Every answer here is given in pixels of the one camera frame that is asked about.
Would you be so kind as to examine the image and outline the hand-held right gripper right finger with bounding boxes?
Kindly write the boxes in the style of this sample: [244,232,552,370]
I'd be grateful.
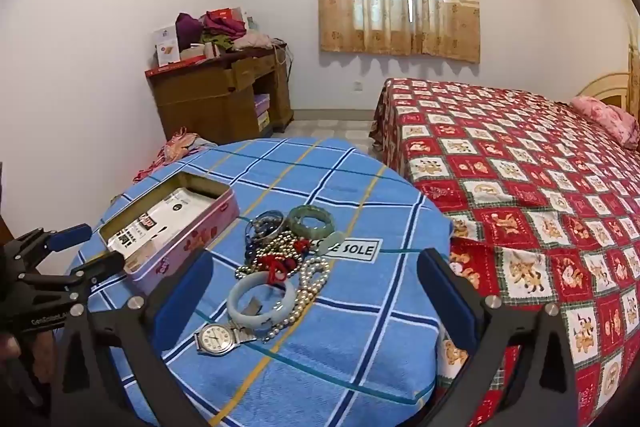
[416,248,581,427]

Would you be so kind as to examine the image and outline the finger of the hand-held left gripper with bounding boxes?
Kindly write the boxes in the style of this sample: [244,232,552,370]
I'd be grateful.
[20,252,126,304]
[12,223,93,259]

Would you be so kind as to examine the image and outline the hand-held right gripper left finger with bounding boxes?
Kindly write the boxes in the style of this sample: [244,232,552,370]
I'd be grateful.
[50,248,216,427]

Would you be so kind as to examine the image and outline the silver wristwatch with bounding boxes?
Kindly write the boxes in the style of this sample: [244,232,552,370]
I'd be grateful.
[194,319,258,356]

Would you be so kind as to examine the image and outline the pale blue jade bangle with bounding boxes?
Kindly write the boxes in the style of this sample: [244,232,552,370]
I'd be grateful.
[227,272,298,329]

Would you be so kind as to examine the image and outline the pink tin box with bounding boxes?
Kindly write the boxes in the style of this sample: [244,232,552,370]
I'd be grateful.
[98,172,240,297]

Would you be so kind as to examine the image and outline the pale green jade pendant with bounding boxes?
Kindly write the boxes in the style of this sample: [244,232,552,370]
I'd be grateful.
[314,231,346,254]

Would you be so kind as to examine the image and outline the white pearl necklace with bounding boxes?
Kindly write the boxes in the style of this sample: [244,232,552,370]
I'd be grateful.
[262,257,332,344]

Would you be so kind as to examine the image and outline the green jade bangle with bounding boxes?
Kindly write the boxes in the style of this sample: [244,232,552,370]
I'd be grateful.
[286,205,336,238]

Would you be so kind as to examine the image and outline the person's left hand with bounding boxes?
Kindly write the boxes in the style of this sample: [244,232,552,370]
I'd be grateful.
[0,333,23,364]

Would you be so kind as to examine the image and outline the white printed card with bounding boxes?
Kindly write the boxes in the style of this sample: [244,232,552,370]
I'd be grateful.
[107,188,218,269]

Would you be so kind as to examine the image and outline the blue checked tablecloth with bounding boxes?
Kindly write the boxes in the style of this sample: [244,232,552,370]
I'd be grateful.
[65,137,453,427]

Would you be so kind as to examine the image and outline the pink floral cloth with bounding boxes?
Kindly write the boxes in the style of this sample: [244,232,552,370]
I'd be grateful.
[132,128,218,184]

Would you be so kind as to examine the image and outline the red patchwork bedspread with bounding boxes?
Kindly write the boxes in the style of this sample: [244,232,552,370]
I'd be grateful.
[370,77,640,427]

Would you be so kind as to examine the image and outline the brown wooden desk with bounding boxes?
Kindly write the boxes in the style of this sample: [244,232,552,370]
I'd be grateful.
[145,43,294,146]

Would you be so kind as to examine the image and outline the flat red box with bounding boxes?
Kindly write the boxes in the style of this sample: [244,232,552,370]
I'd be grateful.
[145,56,208,78]

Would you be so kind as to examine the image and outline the white cardboard box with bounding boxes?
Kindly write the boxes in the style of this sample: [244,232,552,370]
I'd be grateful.
[152,24,182,68]

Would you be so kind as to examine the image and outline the purple cloth bundle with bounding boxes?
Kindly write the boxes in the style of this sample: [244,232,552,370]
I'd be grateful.
[177,13,206,50]

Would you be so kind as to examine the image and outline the pink floral pillow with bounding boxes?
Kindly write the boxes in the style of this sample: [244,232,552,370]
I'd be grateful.
[570,96,640,151]

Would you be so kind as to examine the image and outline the pile of clothes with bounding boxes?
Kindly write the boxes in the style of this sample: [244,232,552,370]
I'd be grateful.
[200,8,287,54]

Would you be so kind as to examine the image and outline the light wooden headboard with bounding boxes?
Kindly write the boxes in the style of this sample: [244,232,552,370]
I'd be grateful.
[582,42,640,112]

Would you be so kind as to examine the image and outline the purple bead bracelet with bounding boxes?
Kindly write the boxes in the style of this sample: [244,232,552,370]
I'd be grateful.
[243,214,281,267]

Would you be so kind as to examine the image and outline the red knotted cord charm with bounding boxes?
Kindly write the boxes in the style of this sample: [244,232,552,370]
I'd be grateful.
[257,242,308,286]

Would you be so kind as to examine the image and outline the gold bead necklace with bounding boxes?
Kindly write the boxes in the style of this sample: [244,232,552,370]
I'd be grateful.
[235,229,302,279]

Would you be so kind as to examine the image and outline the brown bead bracelet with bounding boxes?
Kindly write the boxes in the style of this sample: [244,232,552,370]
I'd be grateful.
[246,209,289,242]

